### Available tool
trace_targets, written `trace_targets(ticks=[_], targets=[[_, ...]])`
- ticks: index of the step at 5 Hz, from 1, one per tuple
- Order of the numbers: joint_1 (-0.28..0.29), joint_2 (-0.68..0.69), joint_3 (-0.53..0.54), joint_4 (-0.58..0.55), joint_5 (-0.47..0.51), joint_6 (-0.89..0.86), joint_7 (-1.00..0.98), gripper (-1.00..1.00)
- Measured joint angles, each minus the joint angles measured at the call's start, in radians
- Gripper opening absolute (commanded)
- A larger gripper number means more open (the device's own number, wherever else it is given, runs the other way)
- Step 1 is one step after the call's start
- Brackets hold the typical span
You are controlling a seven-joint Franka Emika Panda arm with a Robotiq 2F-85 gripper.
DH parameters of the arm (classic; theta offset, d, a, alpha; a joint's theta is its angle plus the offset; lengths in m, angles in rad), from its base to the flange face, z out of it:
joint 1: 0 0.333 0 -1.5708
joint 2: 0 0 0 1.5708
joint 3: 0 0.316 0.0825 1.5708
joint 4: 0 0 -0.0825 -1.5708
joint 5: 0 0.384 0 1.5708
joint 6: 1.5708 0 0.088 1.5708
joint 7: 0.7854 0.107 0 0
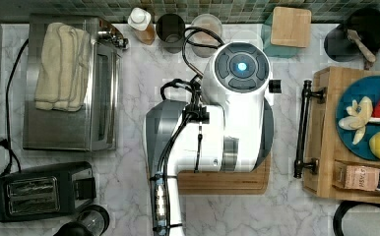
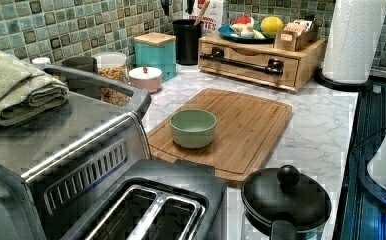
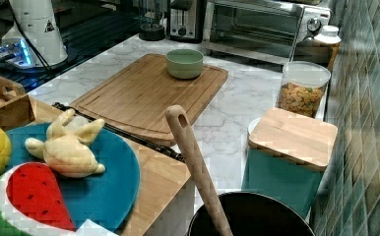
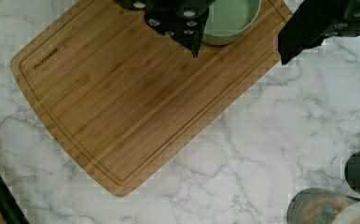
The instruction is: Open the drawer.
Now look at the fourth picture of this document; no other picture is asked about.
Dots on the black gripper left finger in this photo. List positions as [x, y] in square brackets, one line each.
[182, 20]

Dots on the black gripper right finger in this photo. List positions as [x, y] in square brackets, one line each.
[316, 20]

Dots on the green bowl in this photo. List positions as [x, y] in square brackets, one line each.
[228, 20]

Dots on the bamboo cutting board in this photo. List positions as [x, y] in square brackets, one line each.
[121, 100]

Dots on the glass jar with contents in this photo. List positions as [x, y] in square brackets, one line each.
[317, 206]

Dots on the white plate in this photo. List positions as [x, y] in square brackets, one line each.
[351, 215]

